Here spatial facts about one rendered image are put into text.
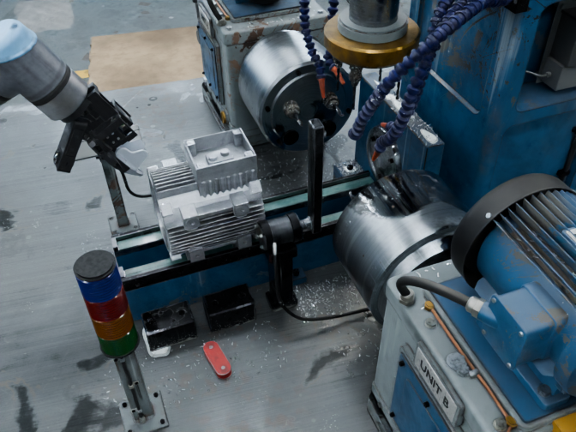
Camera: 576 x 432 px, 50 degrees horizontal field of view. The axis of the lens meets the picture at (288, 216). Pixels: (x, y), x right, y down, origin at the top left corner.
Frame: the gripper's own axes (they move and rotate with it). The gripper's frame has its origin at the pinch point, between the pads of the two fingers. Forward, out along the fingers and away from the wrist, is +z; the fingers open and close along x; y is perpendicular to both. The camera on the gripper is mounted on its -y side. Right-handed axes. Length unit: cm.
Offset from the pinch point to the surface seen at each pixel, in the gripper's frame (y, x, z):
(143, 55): -21, 230, 96
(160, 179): 4.7, -7.0, 0.0
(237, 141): 20.1, -2.9, 6.8
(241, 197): 14.9, -13.9, 9.9
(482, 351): 35, -67, 10
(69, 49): -62, 284, 89
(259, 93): 28.4, 18.0, 15.7
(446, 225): 42, -43, 15
